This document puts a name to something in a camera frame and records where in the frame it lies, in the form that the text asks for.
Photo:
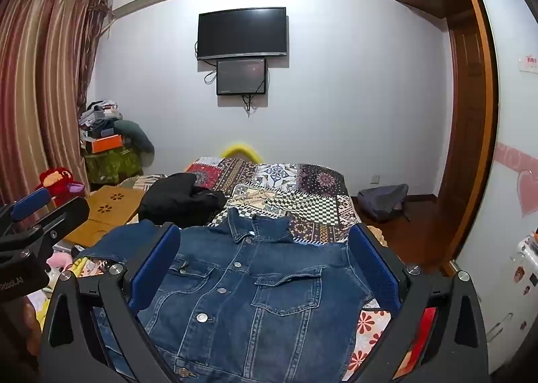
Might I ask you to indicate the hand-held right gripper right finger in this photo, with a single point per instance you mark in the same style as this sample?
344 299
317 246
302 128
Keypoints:
374 265

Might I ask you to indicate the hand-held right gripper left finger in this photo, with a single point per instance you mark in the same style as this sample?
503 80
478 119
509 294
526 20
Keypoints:
155 265

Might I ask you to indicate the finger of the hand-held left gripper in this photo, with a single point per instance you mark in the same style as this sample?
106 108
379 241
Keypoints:
67 215
31 204

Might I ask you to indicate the blue denim shorts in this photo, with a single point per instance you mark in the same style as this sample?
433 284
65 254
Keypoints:
252 282

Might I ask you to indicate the pile of folded clothes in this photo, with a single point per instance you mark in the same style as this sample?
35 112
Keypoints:
100 116

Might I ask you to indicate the red plush toy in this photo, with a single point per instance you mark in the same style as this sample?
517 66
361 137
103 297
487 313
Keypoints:
56 183

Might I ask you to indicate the pink cloth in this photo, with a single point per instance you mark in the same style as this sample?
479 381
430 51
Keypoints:
59 262

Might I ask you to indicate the wooden lap desk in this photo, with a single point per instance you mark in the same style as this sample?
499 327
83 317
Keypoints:
113 206

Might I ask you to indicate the green patterned cloth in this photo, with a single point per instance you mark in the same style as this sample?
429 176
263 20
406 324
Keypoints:
111 166

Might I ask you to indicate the grey backpack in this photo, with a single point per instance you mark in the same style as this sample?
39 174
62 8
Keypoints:
383 200

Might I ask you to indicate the black jacket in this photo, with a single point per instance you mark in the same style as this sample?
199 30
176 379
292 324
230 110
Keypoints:
176 198

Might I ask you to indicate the orange box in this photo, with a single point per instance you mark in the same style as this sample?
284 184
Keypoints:
107 143

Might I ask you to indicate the grey-green cushion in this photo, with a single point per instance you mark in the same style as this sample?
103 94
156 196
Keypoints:
136 137

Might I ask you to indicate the patchwork patterned bedspread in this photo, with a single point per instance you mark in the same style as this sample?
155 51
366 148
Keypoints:
294 194

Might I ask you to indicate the striped brown curtain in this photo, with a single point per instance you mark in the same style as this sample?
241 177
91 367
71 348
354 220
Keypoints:
38 93

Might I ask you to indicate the yellow rounded object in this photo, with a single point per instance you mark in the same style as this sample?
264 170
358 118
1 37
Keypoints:
239 149

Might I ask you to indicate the white device with stickers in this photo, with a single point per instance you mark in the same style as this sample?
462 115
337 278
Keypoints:
526 252

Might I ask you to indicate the white door with pink stickers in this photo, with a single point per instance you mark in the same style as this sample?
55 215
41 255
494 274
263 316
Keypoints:
504 114

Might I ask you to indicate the white wall socket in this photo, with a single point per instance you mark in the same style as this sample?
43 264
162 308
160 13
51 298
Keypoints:
375 178

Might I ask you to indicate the small black wall monitor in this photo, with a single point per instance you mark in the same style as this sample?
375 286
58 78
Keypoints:
241 76

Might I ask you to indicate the black wall television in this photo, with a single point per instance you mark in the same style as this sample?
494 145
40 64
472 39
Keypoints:
242 33

